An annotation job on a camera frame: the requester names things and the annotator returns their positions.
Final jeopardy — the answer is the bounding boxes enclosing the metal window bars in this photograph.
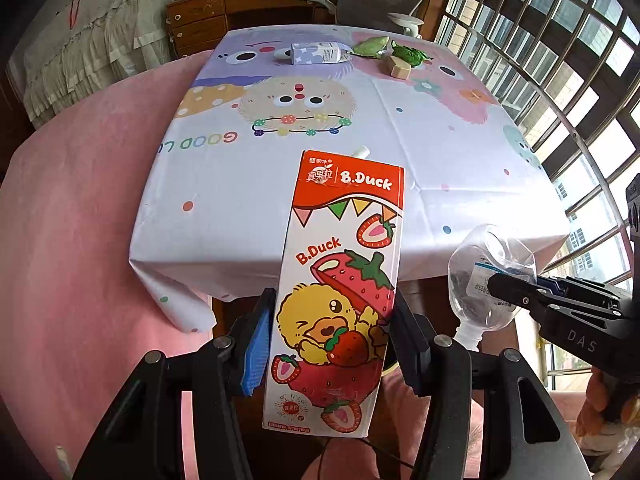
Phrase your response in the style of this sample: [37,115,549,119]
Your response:
[434,0,640,391]

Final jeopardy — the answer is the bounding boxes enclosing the wooden desk with drawers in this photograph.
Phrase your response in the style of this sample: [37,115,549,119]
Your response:
[166,0,336,58]

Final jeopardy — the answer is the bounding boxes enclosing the crushed clear plastic bottle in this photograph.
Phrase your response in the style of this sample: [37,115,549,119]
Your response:
[448,224,537,351]

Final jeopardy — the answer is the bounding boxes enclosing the purple star milk carton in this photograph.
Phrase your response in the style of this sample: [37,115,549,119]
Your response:
[273,42,352,65]

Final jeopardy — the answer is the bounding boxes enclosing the cartoon printed tablecloth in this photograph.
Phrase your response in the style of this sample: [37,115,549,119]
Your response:
[129,25,568,332]

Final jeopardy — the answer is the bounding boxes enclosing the green plastic pouch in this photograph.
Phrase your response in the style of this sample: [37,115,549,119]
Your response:
[352,36,390,58]

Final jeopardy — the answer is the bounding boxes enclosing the green crumpled paper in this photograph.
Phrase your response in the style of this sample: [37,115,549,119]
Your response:
[392,41,432,67]

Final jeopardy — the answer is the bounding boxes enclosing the person's right hand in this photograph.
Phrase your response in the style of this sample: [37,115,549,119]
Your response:
[575,367,639,438]

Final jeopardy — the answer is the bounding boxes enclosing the pink bed sheet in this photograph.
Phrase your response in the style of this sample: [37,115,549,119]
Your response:
[1,53,206,479]

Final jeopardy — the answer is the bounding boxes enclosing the white ruffled fabric cover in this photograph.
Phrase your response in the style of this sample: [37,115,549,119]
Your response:
[9,0,171,129]

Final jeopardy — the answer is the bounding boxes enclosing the strawberry duck milk carton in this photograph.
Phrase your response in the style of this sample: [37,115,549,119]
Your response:
[262,150,405,438]

